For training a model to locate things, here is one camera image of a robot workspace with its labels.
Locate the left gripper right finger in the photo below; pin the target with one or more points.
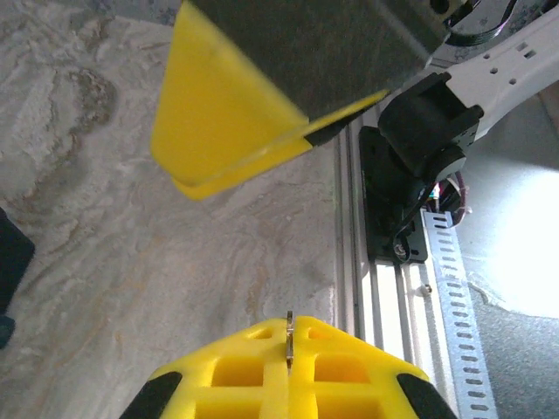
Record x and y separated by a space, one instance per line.
244 393

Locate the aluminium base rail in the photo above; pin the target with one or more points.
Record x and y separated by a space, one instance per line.
384 297

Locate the blue patterned box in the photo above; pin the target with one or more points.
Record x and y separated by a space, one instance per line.
13 262

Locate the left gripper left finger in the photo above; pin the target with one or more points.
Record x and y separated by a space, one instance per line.
218 109

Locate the small silver bolt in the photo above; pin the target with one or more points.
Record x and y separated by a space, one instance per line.
425 288

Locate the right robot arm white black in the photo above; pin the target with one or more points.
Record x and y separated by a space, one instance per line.
419 126

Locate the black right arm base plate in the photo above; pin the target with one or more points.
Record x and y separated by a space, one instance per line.
380 235

